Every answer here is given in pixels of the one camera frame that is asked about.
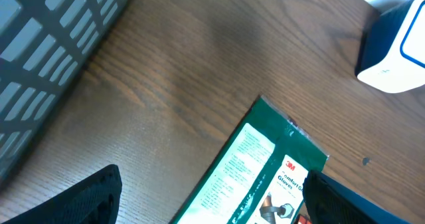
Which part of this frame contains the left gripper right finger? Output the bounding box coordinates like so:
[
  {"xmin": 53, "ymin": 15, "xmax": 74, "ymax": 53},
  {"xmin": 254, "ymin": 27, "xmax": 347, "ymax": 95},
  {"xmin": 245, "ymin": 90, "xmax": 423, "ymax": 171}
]
[{"xmin": 303, "ymin": 170, "xmax": 406, "ymax": 224}]

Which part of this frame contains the grey plastic mesh basket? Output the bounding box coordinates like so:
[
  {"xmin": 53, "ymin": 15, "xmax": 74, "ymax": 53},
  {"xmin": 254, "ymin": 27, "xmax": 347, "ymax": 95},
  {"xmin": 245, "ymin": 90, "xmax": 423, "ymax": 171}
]
[{"xmin": 1, "ymin": 0, "xmax": 127, "ymax": 180}]

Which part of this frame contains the white green glove package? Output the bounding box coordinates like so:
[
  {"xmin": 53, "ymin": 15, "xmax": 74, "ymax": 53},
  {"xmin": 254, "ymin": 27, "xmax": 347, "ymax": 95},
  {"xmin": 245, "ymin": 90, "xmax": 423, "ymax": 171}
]
[{"xmin": 171, "ymin": 96, "xmax": 329, "ymax": 223}]

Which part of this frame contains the red snack packet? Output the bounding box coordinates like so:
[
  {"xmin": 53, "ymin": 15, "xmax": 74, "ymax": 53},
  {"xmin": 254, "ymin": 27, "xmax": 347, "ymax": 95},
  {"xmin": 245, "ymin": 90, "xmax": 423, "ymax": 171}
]
[{"xmin": 294, "ymin": 214, "xmax": 312, "ymax": 224}]

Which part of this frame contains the white barcode scanner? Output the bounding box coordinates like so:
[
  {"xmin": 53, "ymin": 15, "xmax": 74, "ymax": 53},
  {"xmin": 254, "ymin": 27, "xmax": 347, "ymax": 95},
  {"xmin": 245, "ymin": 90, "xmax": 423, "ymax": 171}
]
[{"xmin": 356, "ymin": 0, "xmax": 424, "ymax": 94}]

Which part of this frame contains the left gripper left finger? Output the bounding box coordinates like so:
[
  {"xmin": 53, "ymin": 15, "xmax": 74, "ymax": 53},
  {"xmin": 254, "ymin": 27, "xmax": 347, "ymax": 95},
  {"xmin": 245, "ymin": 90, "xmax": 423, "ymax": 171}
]
[{"xmin": 5, "ymin": 164, "xmax": 122, "ymax": 224}]

